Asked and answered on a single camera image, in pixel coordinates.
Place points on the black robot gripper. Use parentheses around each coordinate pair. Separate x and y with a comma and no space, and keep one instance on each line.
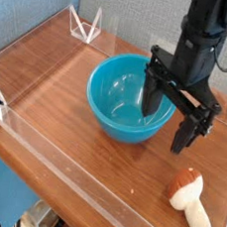
(183,78)

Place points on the blue plastic bowl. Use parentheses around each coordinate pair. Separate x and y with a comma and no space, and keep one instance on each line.
(114,92)

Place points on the plush brown white mushroom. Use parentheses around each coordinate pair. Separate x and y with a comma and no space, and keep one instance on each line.
(184,192)

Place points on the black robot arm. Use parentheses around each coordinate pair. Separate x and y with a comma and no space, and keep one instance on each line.
(205,19)

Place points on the clear acrylic back barrier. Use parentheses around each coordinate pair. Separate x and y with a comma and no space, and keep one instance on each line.
(123,36)

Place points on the clear acrylic barrier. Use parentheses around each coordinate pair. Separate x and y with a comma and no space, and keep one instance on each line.
(78,197)
(123,36)

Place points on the clear acrylic front barrier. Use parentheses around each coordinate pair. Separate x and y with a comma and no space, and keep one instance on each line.
(78,197)

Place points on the grey metal box below table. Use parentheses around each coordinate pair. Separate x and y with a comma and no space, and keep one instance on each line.
(39,215)

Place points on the clear acrylic corner bracket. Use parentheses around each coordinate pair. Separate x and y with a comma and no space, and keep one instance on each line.
(82,30)

